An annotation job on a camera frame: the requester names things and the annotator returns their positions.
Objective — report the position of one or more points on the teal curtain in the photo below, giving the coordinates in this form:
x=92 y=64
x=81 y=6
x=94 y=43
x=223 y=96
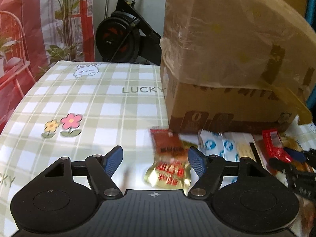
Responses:
x=311 y=17

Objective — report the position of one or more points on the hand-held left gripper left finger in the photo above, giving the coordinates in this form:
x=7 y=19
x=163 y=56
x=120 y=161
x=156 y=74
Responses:
x=113 y=161

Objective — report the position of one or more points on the printed red backdrop cloth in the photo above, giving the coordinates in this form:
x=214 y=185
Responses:
x=24 y=29

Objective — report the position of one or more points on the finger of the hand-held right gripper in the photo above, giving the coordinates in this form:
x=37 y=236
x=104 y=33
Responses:
x=295 y=154
x=280 y=164

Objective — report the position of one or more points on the gold snack packet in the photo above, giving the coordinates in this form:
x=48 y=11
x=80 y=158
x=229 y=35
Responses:
x=167 y=172

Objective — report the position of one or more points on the green checked tablecloth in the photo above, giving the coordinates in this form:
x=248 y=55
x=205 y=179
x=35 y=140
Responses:
x=98 y=108

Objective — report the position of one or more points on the plastic lined cardboard box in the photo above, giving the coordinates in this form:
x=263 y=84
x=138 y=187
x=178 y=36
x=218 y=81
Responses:
x=222 y=54

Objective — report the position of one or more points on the black exercise bike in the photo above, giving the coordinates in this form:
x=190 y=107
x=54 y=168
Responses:
x=116 y=37

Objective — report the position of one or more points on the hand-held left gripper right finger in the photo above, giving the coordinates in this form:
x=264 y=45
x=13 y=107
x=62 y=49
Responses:
x=197 y=163

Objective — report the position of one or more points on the white blue snack packet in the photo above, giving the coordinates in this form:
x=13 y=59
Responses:
x=209 y=144
x=228 y=145

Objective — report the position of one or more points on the pale yellow snack packet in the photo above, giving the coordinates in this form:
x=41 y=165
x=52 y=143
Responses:
x=288 y=142

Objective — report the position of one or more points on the brown snack packet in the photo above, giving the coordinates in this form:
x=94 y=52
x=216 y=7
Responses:
x=260 y=153

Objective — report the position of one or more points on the glossy red snack packet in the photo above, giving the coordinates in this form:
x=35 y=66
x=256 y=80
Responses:
x=274 y=143

